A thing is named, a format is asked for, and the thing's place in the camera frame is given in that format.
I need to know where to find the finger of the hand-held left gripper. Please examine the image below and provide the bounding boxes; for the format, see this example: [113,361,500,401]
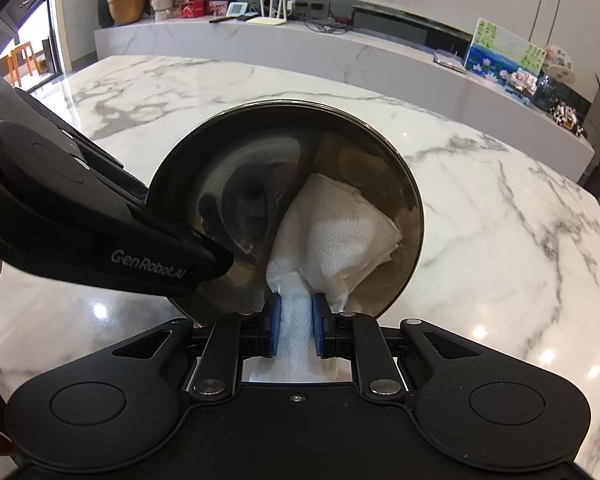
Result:
[74,134,150,207]
[0,202,237,306]

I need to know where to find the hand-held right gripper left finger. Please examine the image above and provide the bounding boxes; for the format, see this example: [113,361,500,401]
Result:
[112,294,283,401]

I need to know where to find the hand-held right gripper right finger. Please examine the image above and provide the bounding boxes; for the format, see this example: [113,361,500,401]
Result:
[310,294,476,401]

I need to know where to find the white paper towel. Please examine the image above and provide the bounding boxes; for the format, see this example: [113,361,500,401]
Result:
[245,172,403,386]

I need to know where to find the blue stainless steel bowl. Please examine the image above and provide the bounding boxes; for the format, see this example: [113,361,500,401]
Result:
[147,101,424,323]

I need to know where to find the orange chair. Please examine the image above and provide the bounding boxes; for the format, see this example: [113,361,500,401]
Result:
[2,42,39,87]

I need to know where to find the gold vase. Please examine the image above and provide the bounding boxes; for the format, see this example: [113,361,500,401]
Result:
[107,0,147,25]

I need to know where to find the teddy bear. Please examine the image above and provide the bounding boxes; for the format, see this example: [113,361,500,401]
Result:
[151,0,179,22]

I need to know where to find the white marble console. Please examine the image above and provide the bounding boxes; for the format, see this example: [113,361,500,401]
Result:
[94,0,595,181]

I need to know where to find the white router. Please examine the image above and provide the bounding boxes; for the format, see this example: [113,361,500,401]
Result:
[248,0,289,25]

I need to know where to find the white flat device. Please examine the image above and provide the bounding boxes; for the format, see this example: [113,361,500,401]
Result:
[432,44,467,72]

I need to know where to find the black soundbar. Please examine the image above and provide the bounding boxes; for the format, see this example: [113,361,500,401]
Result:
[352,5,429,47]

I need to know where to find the pink toy figures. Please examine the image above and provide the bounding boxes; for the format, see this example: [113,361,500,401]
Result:
[502,70,539,107]

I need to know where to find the lotus pond painting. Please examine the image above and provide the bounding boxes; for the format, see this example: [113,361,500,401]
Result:
[462,17,549,87]

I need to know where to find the dark glass jar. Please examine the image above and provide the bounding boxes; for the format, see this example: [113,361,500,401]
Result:
[532,75,562,112]

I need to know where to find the black and white toys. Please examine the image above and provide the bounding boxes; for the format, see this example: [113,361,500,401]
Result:
[552,100,589,139]

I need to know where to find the round paper fan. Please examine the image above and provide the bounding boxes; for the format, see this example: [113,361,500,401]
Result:
[545,42,577,84]

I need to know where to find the black cables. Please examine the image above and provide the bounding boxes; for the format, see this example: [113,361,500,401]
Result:
[289,2,353,36]

